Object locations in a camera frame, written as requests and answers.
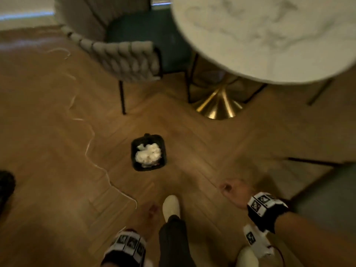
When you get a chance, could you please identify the person's left hand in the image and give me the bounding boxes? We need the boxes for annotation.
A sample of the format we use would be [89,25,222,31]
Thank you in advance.
[130,201,161,240]

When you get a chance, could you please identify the person's right hand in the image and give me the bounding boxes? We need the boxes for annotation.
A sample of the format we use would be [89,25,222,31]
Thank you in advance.
[219,179,255,210]

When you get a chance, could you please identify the person's right forearm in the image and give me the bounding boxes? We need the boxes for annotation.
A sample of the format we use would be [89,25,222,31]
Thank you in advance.
[274,211,356,267]

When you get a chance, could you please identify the white slipper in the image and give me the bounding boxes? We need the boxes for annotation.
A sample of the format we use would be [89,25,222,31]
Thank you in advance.
[236,246,260,267]
[162,195,181,223]

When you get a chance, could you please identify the person's black trouser leg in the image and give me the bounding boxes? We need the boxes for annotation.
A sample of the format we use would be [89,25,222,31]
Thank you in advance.
[158,215,197,267]

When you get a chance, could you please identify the black trash bin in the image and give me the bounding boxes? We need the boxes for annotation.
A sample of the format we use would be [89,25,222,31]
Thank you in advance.
[130,133,167,172]

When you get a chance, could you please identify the white crumpled tissue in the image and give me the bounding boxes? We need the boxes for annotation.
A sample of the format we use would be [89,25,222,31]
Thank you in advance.
[135,143,162,168]

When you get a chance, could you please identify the black metal chair legs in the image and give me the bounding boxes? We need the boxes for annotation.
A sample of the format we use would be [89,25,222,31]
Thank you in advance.
[307,77,335,106]

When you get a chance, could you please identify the black object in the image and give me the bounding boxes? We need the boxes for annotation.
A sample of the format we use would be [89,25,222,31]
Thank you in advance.
[0,171,17,215]

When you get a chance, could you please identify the grey woven chair teal seat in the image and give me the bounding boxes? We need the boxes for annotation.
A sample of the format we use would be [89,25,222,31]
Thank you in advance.
[54,0,193,115]

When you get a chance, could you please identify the round marble table gold base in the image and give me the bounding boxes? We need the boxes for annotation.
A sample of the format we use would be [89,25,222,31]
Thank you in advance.
[170,0,356,121]

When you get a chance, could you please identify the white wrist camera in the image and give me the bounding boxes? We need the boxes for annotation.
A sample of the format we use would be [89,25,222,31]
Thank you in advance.
[243,224,275,259]

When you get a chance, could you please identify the red cable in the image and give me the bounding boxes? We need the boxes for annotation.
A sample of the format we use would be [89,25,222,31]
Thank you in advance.
[270,244,286,267]

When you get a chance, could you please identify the white cable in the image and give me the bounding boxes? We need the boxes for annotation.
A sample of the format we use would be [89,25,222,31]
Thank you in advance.
[45,47,138,209]

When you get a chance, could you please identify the grey chair black frame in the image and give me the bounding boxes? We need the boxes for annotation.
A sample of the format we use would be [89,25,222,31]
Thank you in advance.
[286,157,356,241]

